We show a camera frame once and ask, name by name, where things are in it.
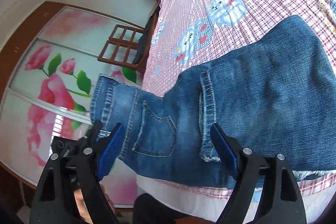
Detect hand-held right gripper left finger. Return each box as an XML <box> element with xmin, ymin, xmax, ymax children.
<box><xmin>29</xmin><ymin>123</ymin><xmax>126</xmax><ymax>224</ymax></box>

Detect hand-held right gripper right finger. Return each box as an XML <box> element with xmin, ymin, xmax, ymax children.
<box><xmin>210</xmin><ymin>123</ymin><xmax>307</xmax><ymax>224</ymax></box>

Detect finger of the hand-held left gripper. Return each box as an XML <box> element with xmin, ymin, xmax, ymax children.
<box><xmin>85</xmin><ymin>120</ymin><xmax>114</xmax><ymax>148</ymax></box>

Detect blue denim jeans pants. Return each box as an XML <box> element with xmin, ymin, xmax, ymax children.
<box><xmin>90</xmin><ymin>15</ymin><xmax>336</xmax><ymax>190</ymax></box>

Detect person's left forearm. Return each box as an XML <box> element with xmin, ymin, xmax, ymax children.
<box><xmin>73</xmin><ymin>185</ymin><xmax>115</xmax><ymax>217</ymax></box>

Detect floral sliding door wardrobe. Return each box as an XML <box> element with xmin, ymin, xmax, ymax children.
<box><xmin>0</xmin><ymin>1</ymin><xmax>164</xmax><ymax>212</ymax></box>

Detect person's dark clothing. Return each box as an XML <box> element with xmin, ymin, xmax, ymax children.
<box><xmin>133</xmin><ymin>193</ymin><xmax>210</xmax><ymax>224</ymax></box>

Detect dark cloth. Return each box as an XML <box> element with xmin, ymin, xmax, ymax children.
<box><xmin>133</xmin><ymin>7</ymin><xmax>161</xmax><ymax>67</ymax></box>

